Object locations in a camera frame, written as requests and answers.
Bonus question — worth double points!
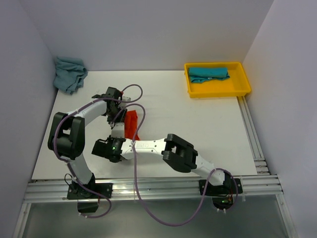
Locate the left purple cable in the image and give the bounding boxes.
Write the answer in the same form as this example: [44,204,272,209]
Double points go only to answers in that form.
[53,84,144,219]

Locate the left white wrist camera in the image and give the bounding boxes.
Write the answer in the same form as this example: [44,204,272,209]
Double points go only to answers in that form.
[121,96,131,102]

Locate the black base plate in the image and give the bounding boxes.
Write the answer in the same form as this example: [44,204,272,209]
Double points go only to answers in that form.
[205,178,243,196]
[66,183,113,200]

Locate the aluminium front rail frame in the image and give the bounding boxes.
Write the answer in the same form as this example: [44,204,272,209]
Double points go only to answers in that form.
[13,174,298,238]

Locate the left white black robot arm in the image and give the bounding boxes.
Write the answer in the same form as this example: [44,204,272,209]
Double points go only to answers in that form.
[48,87,131,199]

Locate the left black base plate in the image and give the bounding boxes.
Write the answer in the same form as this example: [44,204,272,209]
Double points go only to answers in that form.
[66,183,113,200]

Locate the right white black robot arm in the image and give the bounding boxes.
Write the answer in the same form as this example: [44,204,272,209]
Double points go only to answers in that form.
[92,134,232,193]

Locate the grey-blue crumpled t shirt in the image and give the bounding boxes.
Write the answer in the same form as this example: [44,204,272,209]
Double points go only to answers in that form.
[53,57,88,95]

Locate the purple cable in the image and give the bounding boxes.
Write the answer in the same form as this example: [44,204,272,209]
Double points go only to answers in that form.
[109,103,239,227]
[53,84,144,219]

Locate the aluminium right side rail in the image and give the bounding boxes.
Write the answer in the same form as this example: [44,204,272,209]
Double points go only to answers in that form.
[237,97,270,176]

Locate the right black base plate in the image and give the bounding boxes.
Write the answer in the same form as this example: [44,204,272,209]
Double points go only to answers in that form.
[205,178,243,196]

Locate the orange t shirt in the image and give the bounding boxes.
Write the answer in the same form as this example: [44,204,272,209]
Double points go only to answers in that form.
[124,110,138,139]

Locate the teal rolled t shirt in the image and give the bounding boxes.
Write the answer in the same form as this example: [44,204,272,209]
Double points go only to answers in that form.
[188,67,230,83]

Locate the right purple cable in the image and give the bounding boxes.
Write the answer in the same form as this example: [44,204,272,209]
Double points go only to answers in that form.
[109,103,239,227]

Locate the yellow plastic tray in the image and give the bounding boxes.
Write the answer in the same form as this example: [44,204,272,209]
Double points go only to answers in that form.
[184,62,252,98]

